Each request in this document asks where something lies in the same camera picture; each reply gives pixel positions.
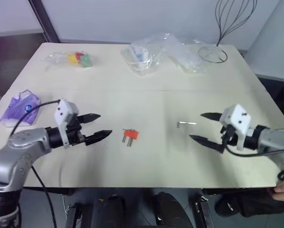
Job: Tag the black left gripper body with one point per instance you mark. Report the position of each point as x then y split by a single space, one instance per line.
75 136

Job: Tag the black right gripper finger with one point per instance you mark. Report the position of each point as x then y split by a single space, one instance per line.
207 142
212 116

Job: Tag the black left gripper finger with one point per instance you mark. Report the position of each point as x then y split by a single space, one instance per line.
91 118
99 136

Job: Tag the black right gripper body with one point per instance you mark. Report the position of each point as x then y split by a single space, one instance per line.
228 137

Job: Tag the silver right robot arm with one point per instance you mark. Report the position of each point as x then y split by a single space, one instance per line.
275 140

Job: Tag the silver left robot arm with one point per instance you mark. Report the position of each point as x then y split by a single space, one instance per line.
13 147

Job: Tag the red plastic block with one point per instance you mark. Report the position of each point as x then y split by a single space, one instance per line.
132 134

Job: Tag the green block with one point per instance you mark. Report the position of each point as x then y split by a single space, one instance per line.
86 61

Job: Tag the yellow block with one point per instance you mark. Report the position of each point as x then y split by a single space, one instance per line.
72 59

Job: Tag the purple plastic bag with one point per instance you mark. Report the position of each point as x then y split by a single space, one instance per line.
19 109

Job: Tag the clear bag of coloured blocks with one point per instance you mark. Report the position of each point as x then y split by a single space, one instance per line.
59 59

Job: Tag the large crumpled clear plastic bag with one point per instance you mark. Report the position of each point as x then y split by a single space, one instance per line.
182 54

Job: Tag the bystander dark clothing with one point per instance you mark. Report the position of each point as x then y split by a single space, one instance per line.
251 204

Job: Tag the dark rounded shape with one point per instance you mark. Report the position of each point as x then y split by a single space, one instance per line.
173 211
113 211

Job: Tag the clear package with white item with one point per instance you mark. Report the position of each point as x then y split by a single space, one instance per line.
138 57

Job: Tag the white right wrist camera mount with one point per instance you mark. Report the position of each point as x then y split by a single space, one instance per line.
239 118

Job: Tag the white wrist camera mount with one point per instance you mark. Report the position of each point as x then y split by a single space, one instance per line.
239 118
62 111

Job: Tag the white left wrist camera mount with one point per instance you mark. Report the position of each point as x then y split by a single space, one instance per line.
62 111

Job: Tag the black table frame leg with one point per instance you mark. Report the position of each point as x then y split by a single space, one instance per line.
72 217
203 211

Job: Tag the dark window frame post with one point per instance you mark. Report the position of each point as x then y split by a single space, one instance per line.
45 21

